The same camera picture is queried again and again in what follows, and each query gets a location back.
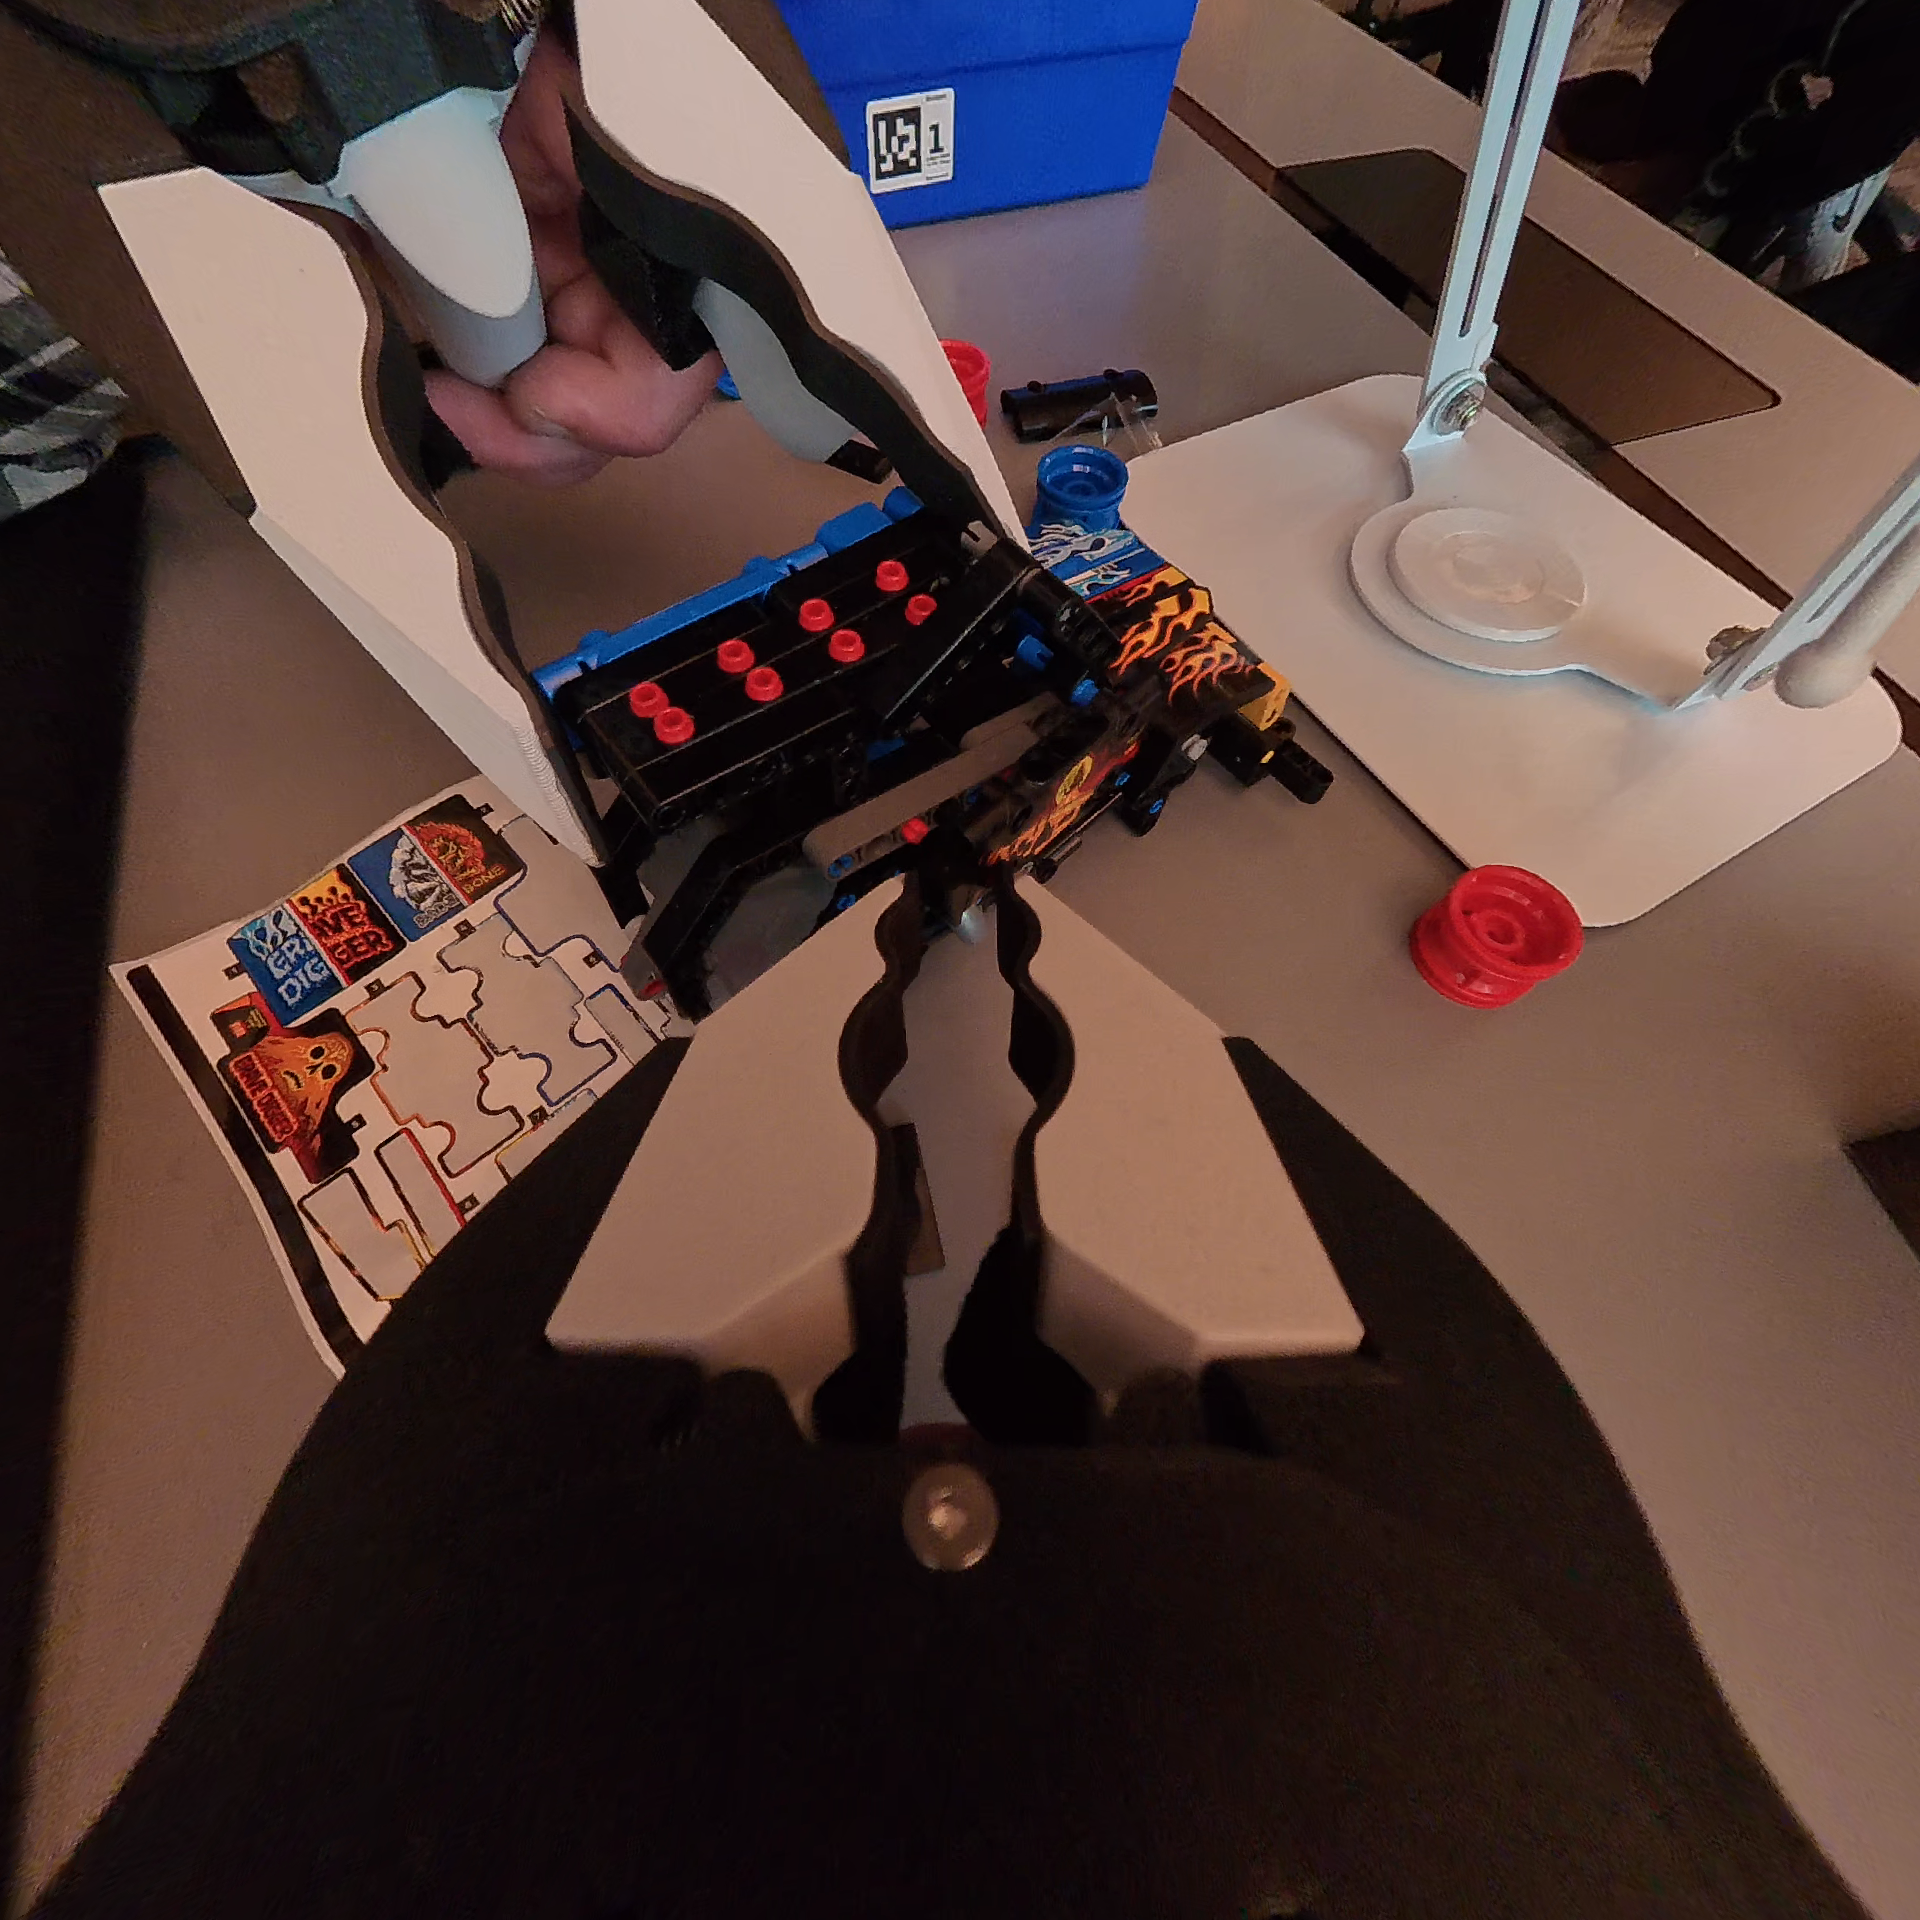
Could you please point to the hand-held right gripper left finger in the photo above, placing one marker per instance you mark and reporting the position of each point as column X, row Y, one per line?
column 707, row 1203

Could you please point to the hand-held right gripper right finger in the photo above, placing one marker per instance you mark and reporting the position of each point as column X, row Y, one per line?
column 1185, row 1203

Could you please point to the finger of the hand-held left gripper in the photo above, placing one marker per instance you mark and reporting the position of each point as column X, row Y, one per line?
column 795, row 180
column 300, row 425

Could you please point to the blue black toy brick truck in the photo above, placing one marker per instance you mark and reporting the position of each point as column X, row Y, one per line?
column 843, row 716

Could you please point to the person's left forearm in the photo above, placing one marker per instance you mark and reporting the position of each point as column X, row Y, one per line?
column 45, row 395

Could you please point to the person's left hand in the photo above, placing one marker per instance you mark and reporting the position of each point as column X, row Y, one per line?
column 589, row 406

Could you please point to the blue storage bin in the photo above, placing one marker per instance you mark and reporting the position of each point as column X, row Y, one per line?
column 1021, row 73

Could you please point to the red wheel rim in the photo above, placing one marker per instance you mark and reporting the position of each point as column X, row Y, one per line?
column 1492, row 936
column 966, row 376

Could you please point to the black cylinder part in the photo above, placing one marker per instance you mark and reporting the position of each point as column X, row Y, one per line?
column 1069, row 406

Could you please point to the blue wheel rim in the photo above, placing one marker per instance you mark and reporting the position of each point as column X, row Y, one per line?
column 1080, row 485

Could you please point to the sticker sheet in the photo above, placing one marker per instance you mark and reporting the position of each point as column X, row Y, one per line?
column 300, row 1051

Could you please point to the white book stand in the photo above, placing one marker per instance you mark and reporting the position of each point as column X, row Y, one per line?
column 1504, row 716

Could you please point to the grey sneaker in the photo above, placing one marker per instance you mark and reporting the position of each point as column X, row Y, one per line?
column 1800, row 227

